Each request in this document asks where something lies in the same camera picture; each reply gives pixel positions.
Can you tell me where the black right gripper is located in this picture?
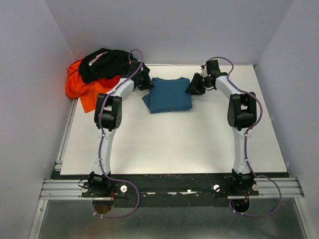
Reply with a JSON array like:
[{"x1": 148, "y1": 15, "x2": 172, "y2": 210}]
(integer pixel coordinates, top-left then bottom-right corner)
[{"x1": 184, "y1": 73, "x2": 211, "y2": 97}]

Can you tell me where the teal blue t shirt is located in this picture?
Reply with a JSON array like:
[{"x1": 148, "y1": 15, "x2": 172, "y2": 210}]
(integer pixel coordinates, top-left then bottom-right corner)
[{"x1": 142, "y1": 77, "x2": 192, "y2": 114}]

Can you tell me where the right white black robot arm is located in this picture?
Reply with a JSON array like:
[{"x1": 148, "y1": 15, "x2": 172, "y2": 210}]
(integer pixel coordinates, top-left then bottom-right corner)
[{"x1": 185, "y1": 57, "x2": 257, "y2": 195}]

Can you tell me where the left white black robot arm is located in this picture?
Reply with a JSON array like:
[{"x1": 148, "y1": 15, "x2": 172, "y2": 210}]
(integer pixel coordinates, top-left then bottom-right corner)
[{"x1": 87, "y1": 60, "x2": 154, "y2": 197}]

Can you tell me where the red t shirt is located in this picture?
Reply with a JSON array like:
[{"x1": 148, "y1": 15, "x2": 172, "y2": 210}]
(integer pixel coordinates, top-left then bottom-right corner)
[{"x1": 98, "y1": 75, "x2": 121, "y2": 89}]

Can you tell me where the black t shirt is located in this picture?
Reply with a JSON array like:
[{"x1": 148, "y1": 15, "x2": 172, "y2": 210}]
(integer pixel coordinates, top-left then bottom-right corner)
[{"x1": 78, "y1": 48, "x2": 137, "y2": 84}]

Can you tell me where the orange t shirt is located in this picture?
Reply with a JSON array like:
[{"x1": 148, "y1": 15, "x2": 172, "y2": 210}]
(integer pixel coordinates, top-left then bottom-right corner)
[{"x1": 65, "y1": 60, "x2": 112, "y2": 113}]

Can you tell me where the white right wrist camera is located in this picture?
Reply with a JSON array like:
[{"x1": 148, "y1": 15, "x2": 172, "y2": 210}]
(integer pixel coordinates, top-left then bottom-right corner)
[{"x1": 200, "y1": 65, "x2": 208, "y2": 78}]

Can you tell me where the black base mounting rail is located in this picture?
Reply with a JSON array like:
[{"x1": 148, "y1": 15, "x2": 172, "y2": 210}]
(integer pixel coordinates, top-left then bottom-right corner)
[{"x1": 50, "y1": 172, "x2": 290, "y2": 211}]

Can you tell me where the aluminium frame rail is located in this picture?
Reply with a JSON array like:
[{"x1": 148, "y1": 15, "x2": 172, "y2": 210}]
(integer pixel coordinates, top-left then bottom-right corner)
[{"x1": 39, "y1": 178, "x2": 305, "y2": 200}]

